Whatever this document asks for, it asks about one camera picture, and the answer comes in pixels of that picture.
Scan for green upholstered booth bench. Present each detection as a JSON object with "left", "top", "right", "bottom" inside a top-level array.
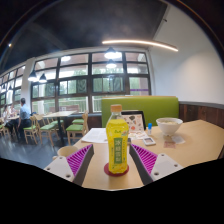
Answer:
[{"left": 100, "top": 95, "right": 180, "bottom": 128}]

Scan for wooden chairs with green seats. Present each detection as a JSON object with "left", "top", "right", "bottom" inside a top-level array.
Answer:
[{"left": 0, "top": 111, "right": 90, "bottom": 146}]

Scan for curved linear ceiling light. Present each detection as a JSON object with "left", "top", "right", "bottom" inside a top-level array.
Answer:
[{"left": 101, "top": 39, "right": 179, "bottom": 53}]

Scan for small brown card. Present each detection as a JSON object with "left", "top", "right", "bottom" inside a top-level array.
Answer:
[{"left": 163, "top": 141, "right": 177, "bottom": 149}]

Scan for dark-framed window wall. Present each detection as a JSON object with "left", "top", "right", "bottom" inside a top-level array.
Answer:
[{"left": 0, "top": 51, "right": 152, "bottom": 114}]

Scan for light wooden dining table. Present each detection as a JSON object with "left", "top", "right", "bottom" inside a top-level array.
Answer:
[{"left": 42, "top": 110, "right": 78, "bottom": 146}]

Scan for white paper sheets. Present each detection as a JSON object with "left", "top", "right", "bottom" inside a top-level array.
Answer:
[{"left": 80, "top": 127, "right": 108, "bottom": 144}]

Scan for yellow drink bottle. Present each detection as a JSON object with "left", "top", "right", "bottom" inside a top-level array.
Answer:
[{"left": 105, "top": 103, "right": 130, "bottom": 175}]

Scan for person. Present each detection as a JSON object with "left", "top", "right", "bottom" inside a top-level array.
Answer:
[
  {"left": 2, "top": 103, "right": 16, "bottom": 121},
  {"left": 13, "top": 97, "right": 32, "bottom": 138}
]

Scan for printed flyer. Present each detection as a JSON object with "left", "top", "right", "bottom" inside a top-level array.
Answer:
[{"left": 128, "top": 130, "right": 148, "bottom": 140}]

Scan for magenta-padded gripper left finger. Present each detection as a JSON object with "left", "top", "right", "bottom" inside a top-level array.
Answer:
[{"left": 43, "top": 143, "right": 95, "bottom": 187}]

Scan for white bowl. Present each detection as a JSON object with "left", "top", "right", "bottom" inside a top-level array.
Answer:
[{"left": 155, "top": 117, "right": 184, "bottom": 137}]

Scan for black-framed picture stand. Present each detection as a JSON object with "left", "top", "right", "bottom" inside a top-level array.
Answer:
[{"left": 120, "top": 110, "right": 147, "bottom": 132}]

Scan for crumpled white napkin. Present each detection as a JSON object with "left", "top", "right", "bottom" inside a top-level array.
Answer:
[{"left": 171, "top": 134, "right": 186, "bottom": 145}]

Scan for small white handheld device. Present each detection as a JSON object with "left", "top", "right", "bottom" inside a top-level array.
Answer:
[{"left": 142, "top": 136, "right": 157, "bottom": 147}]

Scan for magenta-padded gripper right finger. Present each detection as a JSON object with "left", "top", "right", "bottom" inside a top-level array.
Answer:
[{"left": 128, "top": 143, "right": 185, "bottom": 186}]

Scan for black pendant lamps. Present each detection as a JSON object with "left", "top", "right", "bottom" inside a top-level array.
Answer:
[{"left": 0, "top": 46, "right": 123, "bottom": 93}]

